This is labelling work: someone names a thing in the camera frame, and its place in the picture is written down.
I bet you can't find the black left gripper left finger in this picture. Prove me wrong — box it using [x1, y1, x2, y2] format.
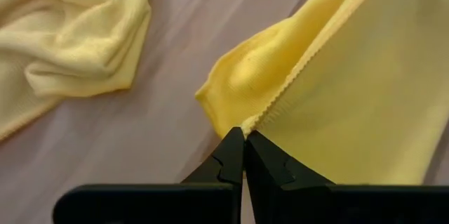
[52, 126, 246, 224]

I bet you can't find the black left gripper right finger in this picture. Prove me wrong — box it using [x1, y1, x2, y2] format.
[245, 130, 449, 224]

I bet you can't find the yellow microfiber towel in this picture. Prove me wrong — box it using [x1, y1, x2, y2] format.
[194, 0, 449, 186]
[0, 0, 158, 143]

